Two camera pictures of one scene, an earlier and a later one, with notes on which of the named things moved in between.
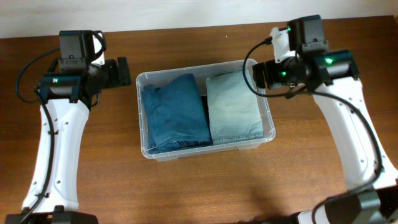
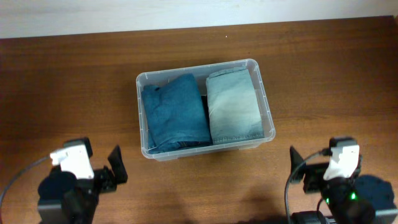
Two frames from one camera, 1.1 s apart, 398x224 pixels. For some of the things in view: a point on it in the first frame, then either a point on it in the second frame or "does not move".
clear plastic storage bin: [200, 110] does not move
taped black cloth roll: [204, 97] does not move
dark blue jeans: [175, 115] does not move
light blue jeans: [234, 109] does not move
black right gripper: [271, 79] → [309, 169]
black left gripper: [116, 78] → [109, 180]
